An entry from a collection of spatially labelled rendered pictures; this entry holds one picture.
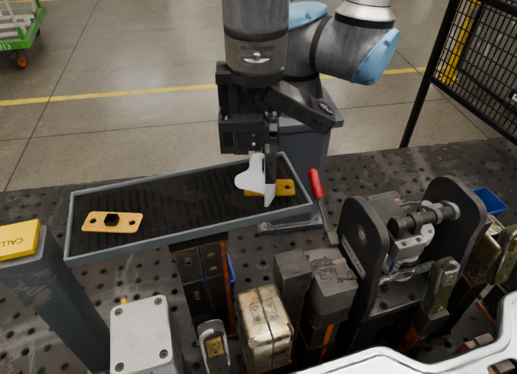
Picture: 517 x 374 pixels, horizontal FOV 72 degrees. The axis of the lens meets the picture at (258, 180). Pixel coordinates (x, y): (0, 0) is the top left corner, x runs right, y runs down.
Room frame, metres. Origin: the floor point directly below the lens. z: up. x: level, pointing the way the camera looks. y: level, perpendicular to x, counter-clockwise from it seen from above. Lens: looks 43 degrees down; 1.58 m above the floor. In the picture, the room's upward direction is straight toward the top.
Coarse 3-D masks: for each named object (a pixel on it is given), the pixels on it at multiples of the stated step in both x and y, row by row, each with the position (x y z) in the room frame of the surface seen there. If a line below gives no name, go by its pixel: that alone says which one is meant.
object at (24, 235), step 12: (0, 228) 0.34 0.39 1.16; (12, 228) 0.34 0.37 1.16; (24, 228) 0.34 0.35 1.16; (36, 228) 0.34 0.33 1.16; (0, 240) 0.32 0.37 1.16; (12, 240) 0.32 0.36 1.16; (24, 240) 0.32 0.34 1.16; (36, 240) 0.32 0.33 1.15; (0, 252) 0.29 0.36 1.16; (12, 252) 0.29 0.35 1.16; (24, 252) 0.30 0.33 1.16
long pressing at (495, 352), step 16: (512, 304) 0.30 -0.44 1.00; (496, 320) 0.28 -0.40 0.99; (512, 320) 0.27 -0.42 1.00; (496, 336) 0.25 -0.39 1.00; (512, 336) 0.24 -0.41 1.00; (352, 352) 0.22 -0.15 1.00; (368, 352) 0.22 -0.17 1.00; (384, 352) 0.22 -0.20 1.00; (400, 352) 0.22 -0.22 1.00; (464, 352) 0.22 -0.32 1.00; (480, 352) 0.22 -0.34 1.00; (496, 352) 0.22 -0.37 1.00; (512, 352) 0.22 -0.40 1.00; (304, 368) 0.20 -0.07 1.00; (320, 368) 0.20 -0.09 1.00; (336, 368) 0.20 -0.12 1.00; (352, 368) 0.20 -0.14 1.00; (368, 368) 0.20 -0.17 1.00; (384, 368) 0.20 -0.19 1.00; (400, 368) 0.20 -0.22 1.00; (416, 368) 0.20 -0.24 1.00; (432, 368) 0.20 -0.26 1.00; (448, 368) 0.20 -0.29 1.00; (464, 368) 0.20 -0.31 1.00; (480, 368) 0.20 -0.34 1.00
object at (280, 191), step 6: (276, 180) 0.44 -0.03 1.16; (282, 180) 0.44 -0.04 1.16; (288, 180) 0.44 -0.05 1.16; (276, 186) 0.42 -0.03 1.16; (282, 186) 0.42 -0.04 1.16; (294, 186) 0.42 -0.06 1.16; (246, 192) 0.41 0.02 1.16; (252, 192) 0.41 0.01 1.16; (276, 192) 0.41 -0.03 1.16; (282, 192) 0.41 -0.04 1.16; (288, 192) 0.41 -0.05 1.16; (294, 192) 0.41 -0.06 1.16
